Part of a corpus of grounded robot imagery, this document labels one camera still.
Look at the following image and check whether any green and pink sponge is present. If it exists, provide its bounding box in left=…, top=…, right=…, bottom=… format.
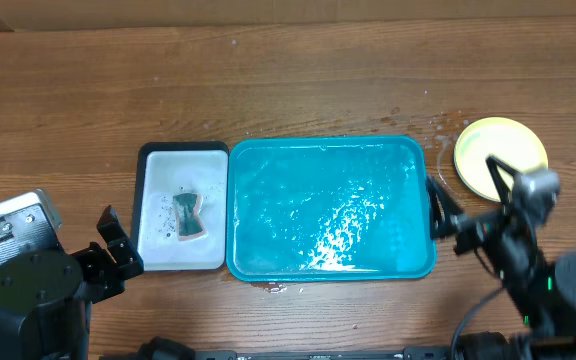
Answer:
left=172, top=193, right=206, bottom=241

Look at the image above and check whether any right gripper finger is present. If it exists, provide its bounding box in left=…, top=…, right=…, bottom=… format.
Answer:
left=426, top=176, right=464, bottom=240
left=485, top=155, right=520, bottom=203

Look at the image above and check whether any yellow plate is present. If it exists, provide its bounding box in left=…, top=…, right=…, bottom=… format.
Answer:
left=453, top=117, right=548, bottom=202

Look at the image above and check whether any teal plastic tray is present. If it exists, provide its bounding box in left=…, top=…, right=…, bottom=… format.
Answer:
left=226, top=135, right=437, bottom=282

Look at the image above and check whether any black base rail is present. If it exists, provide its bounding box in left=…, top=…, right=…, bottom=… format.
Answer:
left=100, top=337, right=450, bottom=360

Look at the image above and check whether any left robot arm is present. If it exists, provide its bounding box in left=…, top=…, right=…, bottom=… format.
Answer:
left=0, top=189, right=144, bottom=359

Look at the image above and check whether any black soapy water tray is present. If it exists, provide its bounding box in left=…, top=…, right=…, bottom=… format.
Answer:
left=131, top=141, right=229, bottom=272

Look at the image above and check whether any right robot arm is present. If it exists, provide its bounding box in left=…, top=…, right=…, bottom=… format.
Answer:
left=426, top=155, right=576, bottom=359

